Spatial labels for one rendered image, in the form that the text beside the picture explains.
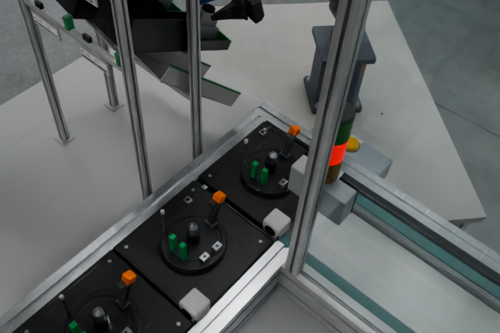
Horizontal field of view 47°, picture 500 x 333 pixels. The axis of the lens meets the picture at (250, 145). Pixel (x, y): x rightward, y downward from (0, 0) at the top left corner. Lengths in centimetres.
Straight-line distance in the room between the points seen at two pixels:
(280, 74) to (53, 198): 75
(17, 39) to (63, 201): 198
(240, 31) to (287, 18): 17
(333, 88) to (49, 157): 95
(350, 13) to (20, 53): 268
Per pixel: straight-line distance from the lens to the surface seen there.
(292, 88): 171
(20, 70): 317
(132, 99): 113
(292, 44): 186
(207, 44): 126
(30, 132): 164
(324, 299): 121
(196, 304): 115
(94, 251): 127
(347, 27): 73
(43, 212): 147
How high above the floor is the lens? 204
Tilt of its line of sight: 50 degrees down
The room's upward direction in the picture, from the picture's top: 5 degrees clockwise
